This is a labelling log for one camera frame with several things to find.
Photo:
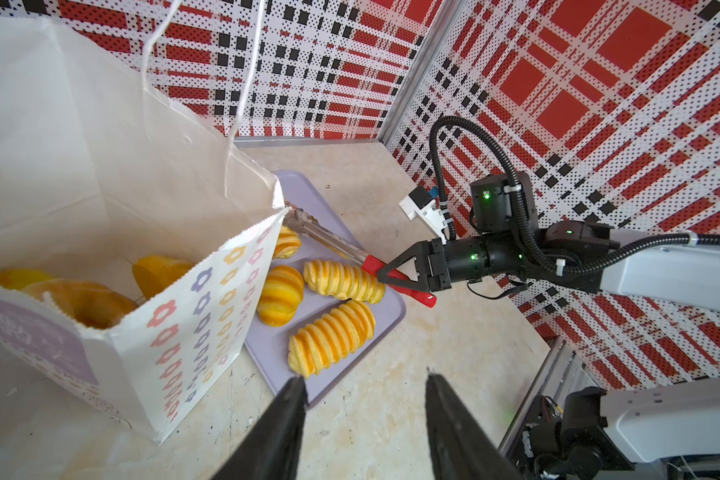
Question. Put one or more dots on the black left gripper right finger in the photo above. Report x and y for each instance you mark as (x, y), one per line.
(459, 448)

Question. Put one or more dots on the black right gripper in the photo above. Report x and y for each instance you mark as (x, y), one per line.
(429, 261)

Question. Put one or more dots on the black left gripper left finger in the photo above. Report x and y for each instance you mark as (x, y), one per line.
(271, 449)

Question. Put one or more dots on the long ridged bread loaf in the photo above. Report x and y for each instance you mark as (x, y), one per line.
(343, 282)

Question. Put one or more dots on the striped oval bread roll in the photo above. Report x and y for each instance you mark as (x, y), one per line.
(288, 243)

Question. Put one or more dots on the red handled metal tongs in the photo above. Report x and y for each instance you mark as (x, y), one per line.
(304, 224)

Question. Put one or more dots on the sugar dusted orange bread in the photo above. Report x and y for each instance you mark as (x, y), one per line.
(154, 273)

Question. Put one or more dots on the glazed ring donut bread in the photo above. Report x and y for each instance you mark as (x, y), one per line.
(89, 303)

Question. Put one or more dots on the yellow sweet potato bread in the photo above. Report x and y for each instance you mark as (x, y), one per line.
(19, 278)

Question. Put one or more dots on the white printed paper bag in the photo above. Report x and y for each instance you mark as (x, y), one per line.
(99, 169)

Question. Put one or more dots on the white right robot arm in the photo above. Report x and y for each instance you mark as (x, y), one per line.
(588, 257)

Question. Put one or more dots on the bottom ridged bread loaf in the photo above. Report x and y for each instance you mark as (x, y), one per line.
(330, 338)

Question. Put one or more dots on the round striped bun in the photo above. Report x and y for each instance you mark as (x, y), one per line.
(282, 294)

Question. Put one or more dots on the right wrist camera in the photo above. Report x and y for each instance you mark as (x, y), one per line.
(420, 204)

